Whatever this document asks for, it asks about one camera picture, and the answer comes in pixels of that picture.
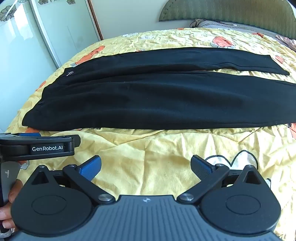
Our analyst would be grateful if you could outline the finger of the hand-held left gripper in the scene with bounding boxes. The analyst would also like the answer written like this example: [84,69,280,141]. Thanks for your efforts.
[0,132,41,139]
[0,135,81,153]

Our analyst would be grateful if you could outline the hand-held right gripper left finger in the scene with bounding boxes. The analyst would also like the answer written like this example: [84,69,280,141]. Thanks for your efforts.
[31,155,115,205]

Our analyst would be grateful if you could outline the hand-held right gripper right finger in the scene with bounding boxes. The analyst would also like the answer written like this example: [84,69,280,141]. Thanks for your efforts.
[177,155,266,205]

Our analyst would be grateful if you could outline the black pants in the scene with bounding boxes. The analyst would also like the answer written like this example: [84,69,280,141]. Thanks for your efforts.
[22,47,296,131]

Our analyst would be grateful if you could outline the person's left hand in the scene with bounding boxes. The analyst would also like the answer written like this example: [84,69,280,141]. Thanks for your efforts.
[0,180,23,233]

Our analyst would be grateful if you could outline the yellow printed blanket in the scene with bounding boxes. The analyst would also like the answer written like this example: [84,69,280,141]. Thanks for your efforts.
[6,27,296,241]

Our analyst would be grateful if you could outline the glass floral wardrobe door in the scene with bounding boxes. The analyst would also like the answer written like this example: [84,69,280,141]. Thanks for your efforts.
[0,0,59,131]
[30,0,104,68]

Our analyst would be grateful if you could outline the grey floral pillow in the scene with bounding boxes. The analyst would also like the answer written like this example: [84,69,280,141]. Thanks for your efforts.
[190,19,296,40]

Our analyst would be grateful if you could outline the pink cloth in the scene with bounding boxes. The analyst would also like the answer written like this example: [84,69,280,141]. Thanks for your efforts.
[275,35,296,51]

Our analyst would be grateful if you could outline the green padded headboard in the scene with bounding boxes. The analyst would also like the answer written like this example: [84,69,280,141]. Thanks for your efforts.
[159,0,296,40]

